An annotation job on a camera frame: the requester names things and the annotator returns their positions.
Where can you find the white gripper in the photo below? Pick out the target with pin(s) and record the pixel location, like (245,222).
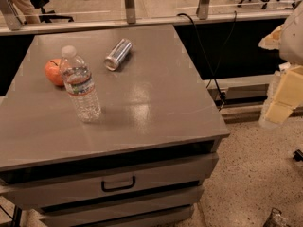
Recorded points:
(294,40)

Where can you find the clear plastic water bottle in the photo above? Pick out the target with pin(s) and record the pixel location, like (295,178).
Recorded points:
(79,84)

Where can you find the dark object on floor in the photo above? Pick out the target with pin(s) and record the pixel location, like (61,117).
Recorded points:
(276,219)

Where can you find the silver drink can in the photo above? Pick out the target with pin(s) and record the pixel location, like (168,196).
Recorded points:
(118,54)

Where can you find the grey drawer cabinet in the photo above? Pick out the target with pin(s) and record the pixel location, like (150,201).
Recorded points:
(158,123)

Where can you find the red apple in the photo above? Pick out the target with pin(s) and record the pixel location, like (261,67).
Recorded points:
(52,72)

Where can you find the person in beige trousers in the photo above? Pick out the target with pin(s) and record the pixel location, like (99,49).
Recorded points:
(28,11)

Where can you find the metal railing post right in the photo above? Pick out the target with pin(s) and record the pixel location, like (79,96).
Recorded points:
(202,9)

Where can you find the metal railing post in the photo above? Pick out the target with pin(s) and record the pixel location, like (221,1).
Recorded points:
(202,9)
(130,11)
(10,15)

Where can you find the metal railing post middle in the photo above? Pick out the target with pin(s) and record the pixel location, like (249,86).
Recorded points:
(130,11)

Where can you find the black drawer handle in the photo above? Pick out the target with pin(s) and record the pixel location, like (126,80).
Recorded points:
(119,185)

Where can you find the metal railing post left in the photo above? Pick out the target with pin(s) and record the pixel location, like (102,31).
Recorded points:
(10,15)

